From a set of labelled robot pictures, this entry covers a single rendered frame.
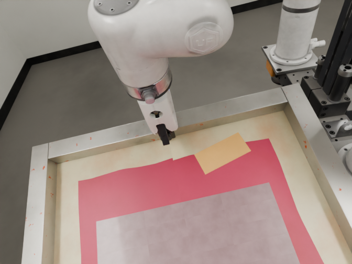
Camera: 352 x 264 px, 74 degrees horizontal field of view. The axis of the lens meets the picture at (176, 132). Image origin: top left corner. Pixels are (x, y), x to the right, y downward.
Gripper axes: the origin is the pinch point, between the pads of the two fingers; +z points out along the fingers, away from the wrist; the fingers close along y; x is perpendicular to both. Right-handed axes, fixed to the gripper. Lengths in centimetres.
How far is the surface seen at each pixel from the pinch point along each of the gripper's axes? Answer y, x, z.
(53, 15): 283, 131, 148
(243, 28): 221, -114, 191
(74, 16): 281, 105, 155
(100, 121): 109, 78, 160
